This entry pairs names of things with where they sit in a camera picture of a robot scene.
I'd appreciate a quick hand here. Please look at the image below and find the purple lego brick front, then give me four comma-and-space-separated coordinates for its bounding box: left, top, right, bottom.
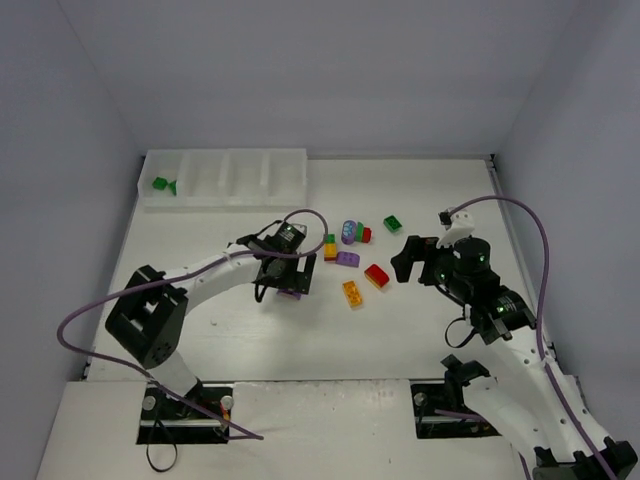
277, 289, 302, 301

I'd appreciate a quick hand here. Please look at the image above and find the purple lego brick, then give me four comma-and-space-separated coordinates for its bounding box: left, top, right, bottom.
277, 289, 302, 301
335, 251, 360, 268

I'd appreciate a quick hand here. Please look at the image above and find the orange lego brick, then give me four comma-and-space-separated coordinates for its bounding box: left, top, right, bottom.
342, 280, 363, 309

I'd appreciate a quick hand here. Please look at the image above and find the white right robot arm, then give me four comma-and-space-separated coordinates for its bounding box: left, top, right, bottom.
391, 235, 638, 479

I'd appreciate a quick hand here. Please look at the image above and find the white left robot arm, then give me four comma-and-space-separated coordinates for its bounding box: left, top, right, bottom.
105, 221, 316, 401

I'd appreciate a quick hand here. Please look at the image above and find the red yellow lego brick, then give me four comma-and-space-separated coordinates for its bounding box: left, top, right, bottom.
364, 263, 390, 290

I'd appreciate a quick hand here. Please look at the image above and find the green yellow red lego stack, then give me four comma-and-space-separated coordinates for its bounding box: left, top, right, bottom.
323, 234, 338, 262

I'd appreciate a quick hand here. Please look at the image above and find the purple lego brick center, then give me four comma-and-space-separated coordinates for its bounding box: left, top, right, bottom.
335, 251, 360, 268

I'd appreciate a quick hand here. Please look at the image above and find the purple flower lego piece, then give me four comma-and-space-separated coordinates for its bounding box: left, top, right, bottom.
341, 220, 358, 245

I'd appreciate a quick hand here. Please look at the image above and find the clear plastic compartment tray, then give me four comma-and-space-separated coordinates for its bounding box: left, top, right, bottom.
137, 148, 308, 211

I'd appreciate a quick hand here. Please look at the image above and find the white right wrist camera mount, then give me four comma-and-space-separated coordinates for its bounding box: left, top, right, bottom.
436, 209, 475, 249

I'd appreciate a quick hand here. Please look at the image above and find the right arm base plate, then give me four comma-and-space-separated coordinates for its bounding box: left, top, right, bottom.
409, 380, 499, 440

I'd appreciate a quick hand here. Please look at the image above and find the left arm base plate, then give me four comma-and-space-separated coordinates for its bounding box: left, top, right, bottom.
137, 382, 235, 446

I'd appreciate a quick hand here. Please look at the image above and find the black thin loop cable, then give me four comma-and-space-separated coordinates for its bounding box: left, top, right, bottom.
145, 419, 179, 476

